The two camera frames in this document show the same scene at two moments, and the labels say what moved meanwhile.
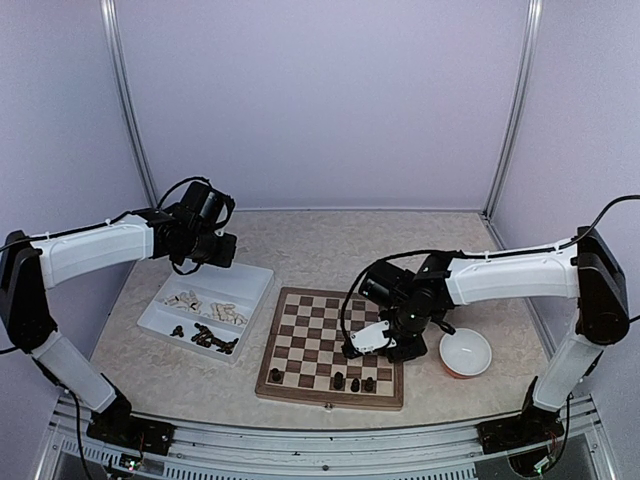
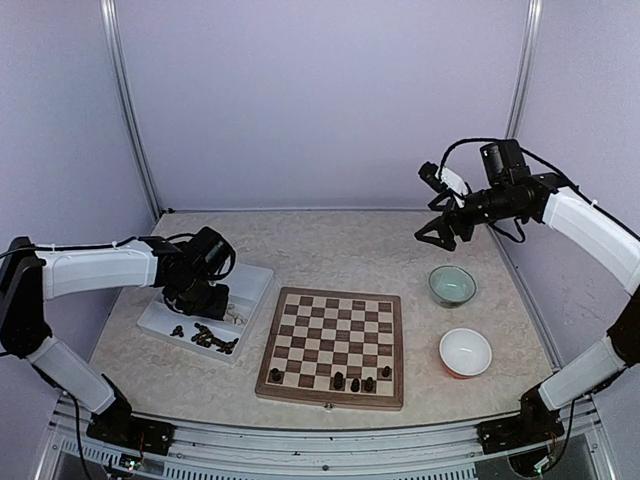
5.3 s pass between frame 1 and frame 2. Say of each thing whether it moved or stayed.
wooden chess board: stayed
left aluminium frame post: stayed
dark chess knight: stayed
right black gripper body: moved
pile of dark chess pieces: stayed
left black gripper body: moved
